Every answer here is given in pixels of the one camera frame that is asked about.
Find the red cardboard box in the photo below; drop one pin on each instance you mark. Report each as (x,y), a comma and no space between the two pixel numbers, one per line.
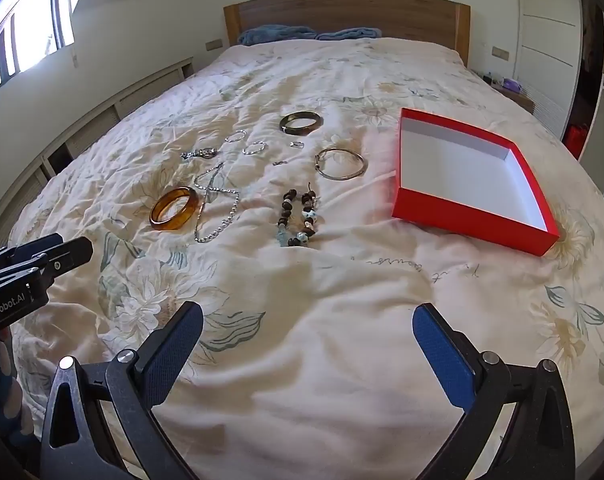
(462,175)

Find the wooden headboard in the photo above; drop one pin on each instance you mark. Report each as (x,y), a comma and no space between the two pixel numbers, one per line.
(342,12)

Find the beige wall socket panel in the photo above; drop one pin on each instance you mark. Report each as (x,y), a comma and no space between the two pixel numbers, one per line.
(500,52)
(213,44)

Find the floral cream duvet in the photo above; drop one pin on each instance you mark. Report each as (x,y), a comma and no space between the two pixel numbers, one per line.
(307,310)

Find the low white wall cabinet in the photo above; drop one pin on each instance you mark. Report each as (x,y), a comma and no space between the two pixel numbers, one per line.
(107,110)

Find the silver wrist watch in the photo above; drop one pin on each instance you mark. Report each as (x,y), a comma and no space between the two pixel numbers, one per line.
(204,152)

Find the window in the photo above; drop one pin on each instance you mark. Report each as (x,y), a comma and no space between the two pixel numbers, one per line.
(27,30)

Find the red bag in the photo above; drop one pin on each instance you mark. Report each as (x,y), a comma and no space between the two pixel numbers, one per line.
(576,142)

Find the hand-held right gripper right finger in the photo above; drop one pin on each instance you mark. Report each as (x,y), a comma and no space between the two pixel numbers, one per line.
(439,355)

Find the twisted silver hoop earring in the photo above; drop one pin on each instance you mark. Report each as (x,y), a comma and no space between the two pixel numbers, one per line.
(228,138)
(247,152)

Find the amber resin bangle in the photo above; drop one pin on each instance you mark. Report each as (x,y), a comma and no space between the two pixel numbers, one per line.
(174,217)

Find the dark green stone bangle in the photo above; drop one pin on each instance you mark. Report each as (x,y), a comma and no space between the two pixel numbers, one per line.
(289,129)

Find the person's left hand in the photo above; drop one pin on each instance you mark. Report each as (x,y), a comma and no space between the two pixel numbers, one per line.
(7,375)

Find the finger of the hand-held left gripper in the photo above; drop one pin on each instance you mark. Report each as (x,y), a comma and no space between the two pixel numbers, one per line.
(37,246)
(69,257)

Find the purple tissue box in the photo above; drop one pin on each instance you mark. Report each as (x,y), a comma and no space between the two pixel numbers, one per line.
(512,84)

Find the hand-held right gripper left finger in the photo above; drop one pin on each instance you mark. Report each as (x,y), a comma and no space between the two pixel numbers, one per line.
(174,355)

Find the thin silver bangle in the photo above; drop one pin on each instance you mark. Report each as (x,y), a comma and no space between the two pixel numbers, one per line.
(339,177)

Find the white wardrobe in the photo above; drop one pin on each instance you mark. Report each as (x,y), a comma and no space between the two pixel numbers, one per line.
(547,50)

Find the wooden nightstand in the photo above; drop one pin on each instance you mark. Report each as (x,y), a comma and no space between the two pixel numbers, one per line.
(522,100)

